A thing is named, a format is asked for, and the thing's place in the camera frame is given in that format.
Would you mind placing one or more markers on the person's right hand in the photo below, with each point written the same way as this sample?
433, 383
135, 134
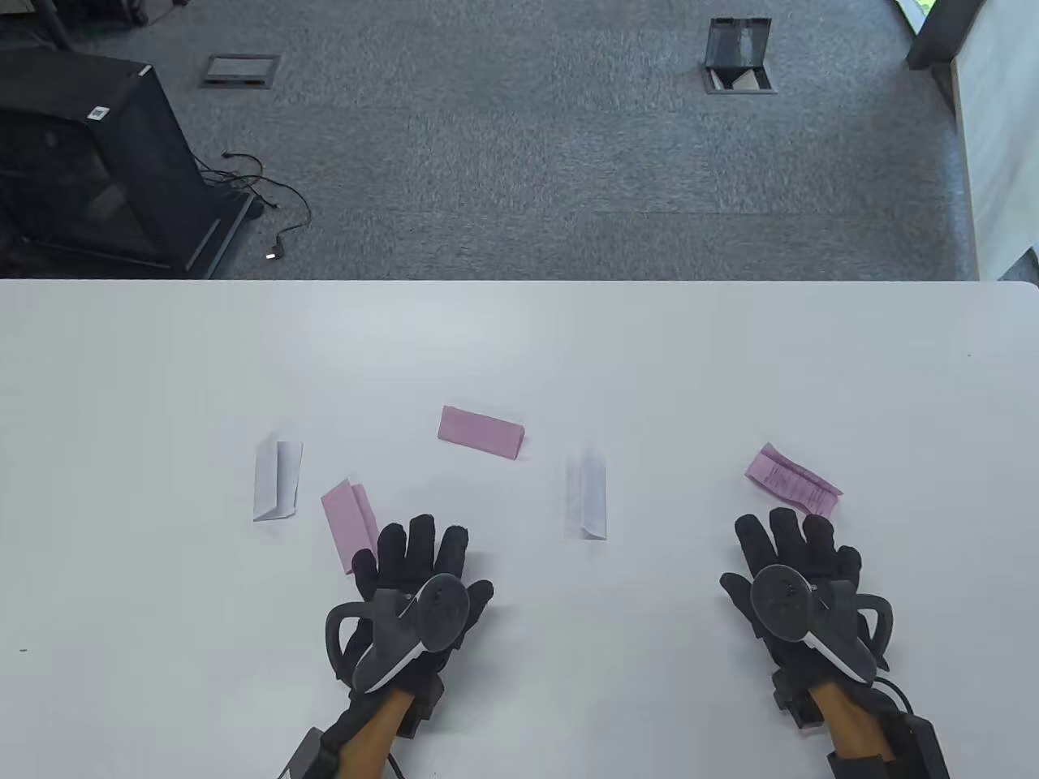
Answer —
779, 535

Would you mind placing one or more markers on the person's left hand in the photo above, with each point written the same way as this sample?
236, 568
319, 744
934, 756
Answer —
422, 544

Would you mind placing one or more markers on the open grey floor socket box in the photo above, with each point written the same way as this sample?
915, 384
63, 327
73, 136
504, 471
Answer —
737, 45

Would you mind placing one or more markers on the white partition panel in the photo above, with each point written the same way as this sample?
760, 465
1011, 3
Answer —
1002, 122

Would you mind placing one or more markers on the white paper invoice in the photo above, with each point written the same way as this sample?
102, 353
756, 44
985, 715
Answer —
586, 503
276, 487

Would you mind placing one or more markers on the black wrist pack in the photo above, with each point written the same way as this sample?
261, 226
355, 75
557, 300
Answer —
304, 755
921, 751

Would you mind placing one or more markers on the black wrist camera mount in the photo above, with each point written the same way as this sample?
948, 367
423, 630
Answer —
422, 710
794, 702

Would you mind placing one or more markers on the pink paper invoice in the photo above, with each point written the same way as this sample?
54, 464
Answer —
479, 430
349, 519
787, 479

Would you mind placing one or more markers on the person's right forearm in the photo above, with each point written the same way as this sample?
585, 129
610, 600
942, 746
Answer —
848, 722

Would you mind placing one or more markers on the closed grey floor socket box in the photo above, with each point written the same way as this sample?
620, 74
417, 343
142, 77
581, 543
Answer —
240, 71

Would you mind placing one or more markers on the person's left forearm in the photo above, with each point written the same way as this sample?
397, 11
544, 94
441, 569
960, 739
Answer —
365, 742

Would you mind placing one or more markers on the dark grey pillar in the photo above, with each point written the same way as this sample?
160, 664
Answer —
946, 32

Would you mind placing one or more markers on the black cabinet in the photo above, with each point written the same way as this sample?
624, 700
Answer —
122, 162

